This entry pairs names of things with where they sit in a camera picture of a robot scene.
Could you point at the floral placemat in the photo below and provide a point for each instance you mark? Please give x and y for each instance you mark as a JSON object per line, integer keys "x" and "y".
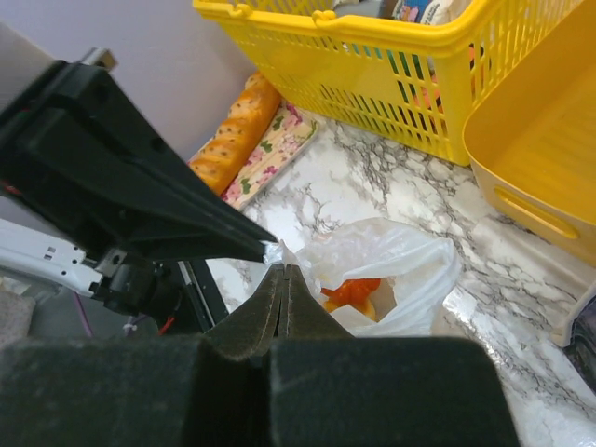
{"x": 291, "y": 131}

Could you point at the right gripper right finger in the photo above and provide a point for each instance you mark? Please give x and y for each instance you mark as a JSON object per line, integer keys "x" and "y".
{"x": 396, "y": 391}

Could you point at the yellow shopping basket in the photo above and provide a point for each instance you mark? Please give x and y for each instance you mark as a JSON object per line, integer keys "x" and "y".
{"x": 412, "y": 83}

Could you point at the white plastic grocery bag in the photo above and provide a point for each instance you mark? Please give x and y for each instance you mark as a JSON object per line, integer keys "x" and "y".
{"x": 415, "y": 271}

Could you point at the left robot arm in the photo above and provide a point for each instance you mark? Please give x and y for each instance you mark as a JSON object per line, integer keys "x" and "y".
{"x": 124, "y": 283}

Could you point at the yellow plastic tray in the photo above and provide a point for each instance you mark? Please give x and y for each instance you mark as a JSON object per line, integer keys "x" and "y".
{"x": 531, "y": 141}

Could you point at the baguette bread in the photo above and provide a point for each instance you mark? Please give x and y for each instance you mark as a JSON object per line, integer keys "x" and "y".
{"x": 220, "y": 160}

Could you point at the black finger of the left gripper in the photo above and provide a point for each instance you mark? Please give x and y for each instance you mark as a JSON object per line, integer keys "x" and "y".
{"x": 76, "y": 152}

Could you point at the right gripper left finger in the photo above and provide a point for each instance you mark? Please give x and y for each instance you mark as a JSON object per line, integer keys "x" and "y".
{"x": 176, "y": 390}

